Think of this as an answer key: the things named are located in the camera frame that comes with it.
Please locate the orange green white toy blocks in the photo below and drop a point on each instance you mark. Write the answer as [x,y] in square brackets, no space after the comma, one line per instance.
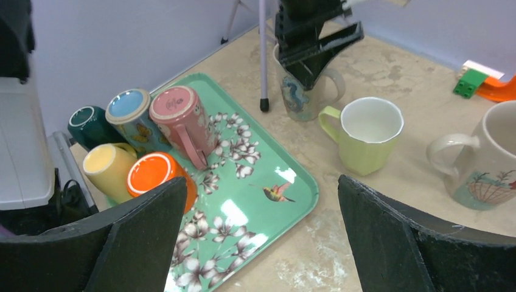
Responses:
[477,79]

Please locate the lime green mug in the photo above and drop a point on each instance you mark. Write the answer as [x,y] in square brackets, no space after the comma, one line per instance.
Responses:
[366,131]

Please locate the blue butterfly mug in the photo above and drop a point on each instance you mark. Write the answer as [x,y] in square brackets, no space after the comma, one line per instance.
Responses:
[128,113]

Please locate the pink mug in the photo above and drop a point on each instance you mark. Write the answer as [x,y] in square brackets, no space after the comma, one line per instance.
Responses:
[182,119]

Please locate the green floral tray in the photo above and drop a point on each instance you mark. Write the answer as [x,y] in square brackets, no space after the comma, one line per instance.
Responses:
[252,193]

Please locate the aluminium frame rail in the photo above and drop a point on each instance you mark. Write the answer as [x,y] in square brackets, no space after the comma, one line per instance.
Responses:
[63,159]

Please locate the cream mug with seahorse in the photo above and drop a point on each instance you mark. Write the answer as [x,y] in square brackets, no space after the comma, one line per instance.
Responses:
[304,105]

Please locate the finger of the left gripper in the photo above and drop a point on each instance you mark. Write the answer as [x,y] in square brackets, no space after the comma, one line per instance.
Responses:
[336,41]
[307,66]

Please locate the dark green mug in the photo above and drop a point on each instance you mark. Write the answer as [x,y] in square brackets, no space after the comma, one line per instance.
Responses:
[89,127]

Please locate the yellow mug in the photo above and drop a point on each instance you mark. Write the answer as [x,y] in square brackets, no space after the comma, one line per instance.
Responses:
[107,167]

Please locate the cream mug with basket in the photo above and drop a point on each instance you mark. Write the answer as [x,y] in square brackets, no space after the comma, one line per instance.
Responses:
[479,168]

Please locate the orange mug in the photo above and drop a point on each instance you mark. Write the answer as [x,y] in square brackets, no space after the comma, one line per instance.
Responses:
[155,169]

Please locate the grey tripod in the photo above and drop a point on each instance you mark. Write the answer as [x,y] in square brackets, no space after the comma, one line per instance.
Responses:
[264,28]

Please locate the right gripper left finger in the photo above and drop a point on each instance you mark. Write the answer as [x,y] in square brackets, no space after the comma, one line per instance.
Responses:
[127,247]

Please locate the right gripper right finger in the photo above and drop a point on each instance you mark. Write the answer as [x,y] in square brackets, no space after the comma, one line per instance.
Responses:
[397,247]

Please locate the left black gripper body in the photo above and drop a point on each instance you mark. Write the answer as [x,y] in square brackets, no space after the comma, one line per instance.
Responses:
[302,21]

